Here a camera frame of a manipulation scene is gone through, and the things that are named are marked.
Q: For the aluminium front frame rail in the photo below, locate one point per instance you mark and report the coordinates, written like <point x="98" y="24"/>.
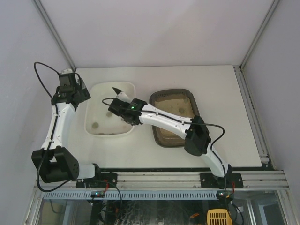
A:
<point x="252" y="180"/>

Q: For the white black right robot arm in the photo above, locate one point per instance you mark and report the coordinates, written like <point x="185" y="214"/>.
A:
<point x="199" y="136"/>

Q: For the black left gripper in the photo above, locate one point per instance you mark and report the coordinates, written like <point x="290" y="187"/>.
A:
<point x="83" y="94"/>

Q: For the white plastic waste tray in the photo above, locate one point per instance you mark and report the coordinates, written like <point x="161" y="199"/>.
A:
<point x="96" y="111"/>

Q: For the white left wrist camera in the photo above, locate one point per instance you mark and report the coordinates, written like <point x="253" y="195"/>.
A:
<point x="67" y="71"/>

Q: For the grey slotted cable duct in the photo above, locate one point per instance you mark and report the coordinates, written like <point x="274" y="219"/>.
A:
<point x="135" y="195"/>

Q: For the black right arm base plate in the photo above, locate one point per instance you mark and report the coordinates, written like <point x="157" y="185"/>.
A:
<point x="208" y="180"/>

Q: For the yellow slotted litter scoop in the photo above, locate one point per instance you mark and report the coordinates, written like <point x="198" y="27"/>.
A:
<point x="218" y="217"/>

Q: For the black slotted litter scoop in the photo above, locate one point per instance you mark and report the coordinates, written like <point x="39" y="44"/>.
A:
<point x="117" y="91"/>

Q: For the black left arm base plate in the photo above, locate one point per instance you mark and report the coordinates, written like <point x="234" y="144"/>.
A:
<point x="99" y="181"/>

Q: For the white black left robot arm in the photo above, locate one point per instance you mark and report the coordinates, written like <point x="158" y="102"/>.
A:
<point x="54" y="161"/>

